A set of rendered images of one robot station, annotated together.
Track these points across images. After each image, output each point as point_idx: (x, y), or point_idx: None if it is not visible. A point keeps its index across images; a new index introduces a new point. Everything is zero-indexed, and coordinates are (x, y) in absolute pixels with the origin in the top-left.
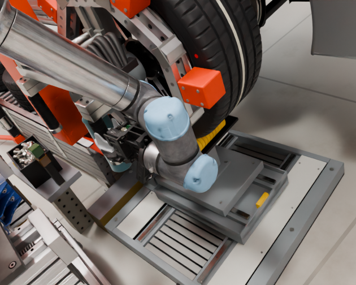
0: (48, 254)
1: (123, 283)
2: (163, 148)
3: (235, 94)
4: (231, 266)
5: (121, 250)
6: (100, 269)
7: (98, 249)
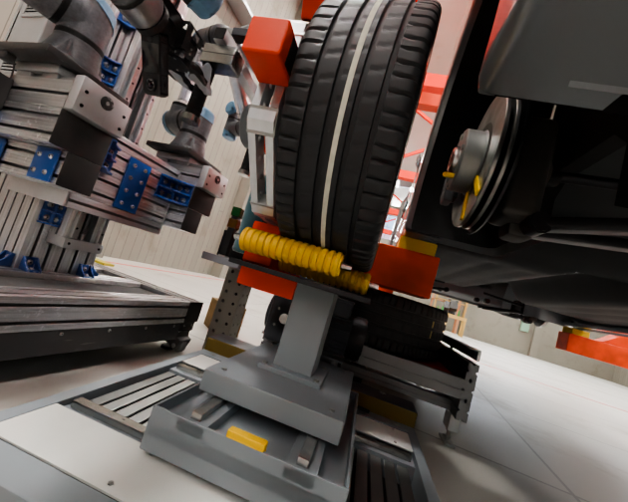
0: (69, 82)
1: (119, 372)
2: None
3: (318, 120)
4: (91, 436)
5: None
6: (148, 361)
7: None
